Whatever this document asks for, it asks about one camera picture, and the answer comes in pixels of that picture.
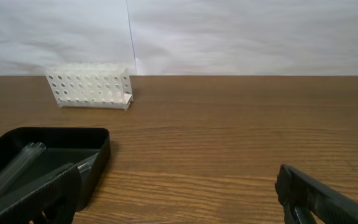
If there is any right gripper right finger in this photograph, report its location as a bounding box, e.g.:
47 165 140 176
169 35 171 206
274 164 358 224

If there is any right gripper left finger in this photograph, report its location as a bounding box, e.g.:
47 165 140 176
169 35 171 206
0 162 82 224

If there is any black tray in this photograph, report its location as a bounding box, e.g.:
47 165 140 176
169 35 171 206
0 126 111 212

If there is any white test tube rack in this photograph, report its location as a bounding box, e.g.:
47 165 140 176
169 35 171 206
44 62 134 111

